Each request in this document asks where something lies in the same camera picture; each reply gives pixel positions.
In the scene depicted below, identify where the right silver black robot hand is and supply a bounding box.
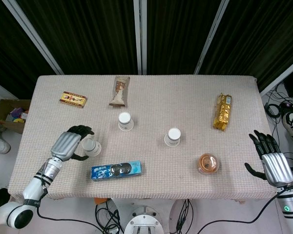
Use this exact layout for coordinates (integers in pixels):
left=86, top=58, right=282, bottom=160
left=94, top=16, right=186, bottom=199
left=244, top=130, right=293, bottom=187

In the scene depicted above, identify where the metal robot base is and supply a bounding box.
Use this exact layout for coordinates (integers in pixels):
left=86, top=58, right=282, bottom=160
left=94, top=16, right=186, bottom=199
left=124, top=204, right=167, bottom=234

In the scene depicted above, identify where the black floor cable bundle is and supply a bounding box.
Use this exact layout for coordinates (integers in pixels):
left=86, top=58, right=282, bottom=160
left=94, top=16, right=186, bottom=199
left=94, top=202, right=126, bottom=234
left=175, top=199, right=194, bottom=234
left=265, top=82, right=293, bottom=137

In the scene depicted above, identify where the blue cookie box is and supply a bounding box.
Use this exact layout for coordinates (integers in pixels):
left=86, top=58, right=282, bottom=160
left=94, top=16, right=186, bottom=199
left=91, top=159, right=143, bottom=181

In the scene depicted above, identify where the dark curtain panel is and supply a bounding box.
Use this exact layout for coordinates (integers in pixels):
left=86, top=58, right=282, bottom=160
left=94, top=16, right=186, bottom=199
left=146, top=0, right=222, bottom=75
left=16, top=0, right=140, bottom=75
left=0, top=0, right=57, bottom=98
left=201, top=0, right=293, bottom=92

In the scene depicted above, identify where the white shoe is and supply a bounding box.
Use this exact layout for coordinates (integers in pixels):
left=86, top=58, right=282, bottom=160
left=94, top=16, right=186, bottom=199
left=0, top=137, right=11, bottom=155

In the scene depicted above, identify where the clear round cookie tub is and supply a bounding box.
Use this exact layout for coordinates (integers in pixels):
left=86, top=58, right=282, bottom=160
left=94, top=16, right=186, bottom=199
left=197, top=152, right=221, bottom=175

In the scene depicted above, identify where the brown snack packet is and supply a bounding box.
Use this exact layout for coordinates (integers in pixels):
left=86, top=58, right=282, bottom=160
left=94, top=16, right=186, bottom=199
left=108, top=76, right=131, bottom=107

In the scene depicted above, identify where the yellow red small box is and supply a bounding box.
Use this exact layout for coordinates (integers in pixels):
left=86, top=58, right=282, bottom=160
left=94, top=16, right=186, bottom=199
left=59, top=91, right=88, bottom=109

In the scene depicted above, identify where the beige waffle tablecloth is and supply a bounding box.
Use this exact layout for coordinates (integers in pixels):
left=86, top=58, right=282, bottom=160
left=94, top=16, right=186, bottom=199
left=7, top=74, right=277, bottom=202

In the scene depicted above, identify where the white paper cup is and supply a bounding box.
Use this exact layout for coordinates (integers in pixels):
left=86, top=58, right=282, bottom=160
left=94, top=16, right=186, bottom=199
left=82, top=136, right=103, bottom=157
left=164, top=127, right=182, bottom=148
left=117, top=111, right=135, bottom=133

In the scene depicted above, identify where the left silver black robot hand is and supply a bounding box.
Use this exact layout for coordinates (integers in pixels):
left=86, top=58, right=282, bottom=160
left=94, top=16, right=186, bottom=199
left=50, top=125, right=95, bottom=162

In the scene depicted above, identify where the white black sneaker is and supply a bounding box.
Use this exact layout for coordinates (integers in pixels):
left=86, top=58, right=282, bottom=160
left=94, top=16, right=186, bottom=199
left=282, top=111, right=293, bottom=144

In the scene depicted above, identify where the brown cardboard box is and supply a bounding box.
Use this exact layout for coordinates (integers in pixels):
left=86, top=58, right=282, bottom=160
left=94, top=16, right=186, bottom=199
left=0, top=98, right=32, bottom=135

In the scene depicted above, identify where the gold foil biscuit packet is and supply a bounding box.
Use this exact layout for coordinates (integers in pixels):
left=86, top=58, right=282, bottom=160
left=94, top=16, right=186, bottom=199
left=212, top=92, right=233, bottom=132

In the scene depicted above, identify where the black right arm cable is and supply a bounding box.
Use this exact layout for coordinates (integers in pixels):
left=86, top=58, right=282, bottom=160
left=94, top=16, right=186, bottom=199
left=199, top=185, right=290, bottom=234

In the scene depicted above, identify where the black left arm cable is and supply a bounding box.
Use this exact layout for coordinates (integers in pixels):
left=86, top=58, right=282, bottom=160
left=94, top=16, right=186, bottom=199
left=36, top=179, right=127, bottom=234

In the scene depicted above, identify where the aluminium frame post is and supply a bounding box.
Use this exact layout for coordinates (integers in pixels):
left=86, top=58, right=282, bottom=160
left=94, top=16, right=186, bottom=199
left=194, top=0, right=232, bottom=75
left=132, top=0, right=147, bottom=75
left=0, top=78, right=19, bottom=100
left=4, top=0, right=64, bottom=76
left=258, top=55, right=293, bottom=96

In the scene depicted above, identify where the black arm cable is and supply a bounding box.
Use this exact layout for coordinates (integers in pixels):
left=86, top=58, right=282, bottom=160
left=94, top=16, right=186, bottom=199
left=199, top=185, right=290, bottom=234
left=36, top=179, right=127, bottom=234

